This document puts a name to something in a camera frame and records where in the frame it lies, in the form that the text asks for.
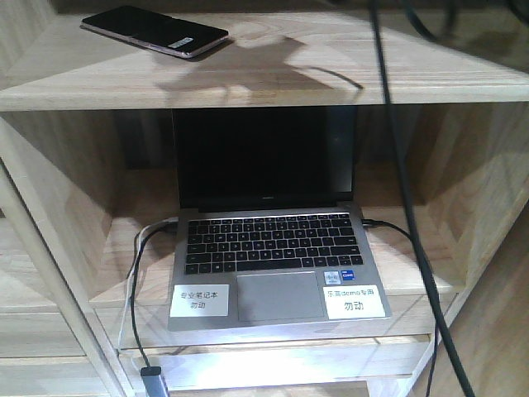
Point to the black foldable phone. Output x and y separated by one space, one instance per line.
155 31

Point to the grey laptop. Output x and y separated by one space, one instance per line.
266 206

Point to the white label left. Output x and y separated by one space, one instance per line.
195 301

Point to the white label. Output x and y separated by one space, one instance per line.
353 302
195 301

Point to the white label right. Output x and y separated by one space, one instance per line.
353 302

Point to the light wooden shelf unit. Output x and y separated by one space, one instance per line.
70 207

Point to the grey usb hub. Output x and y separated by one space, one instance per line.
154 382

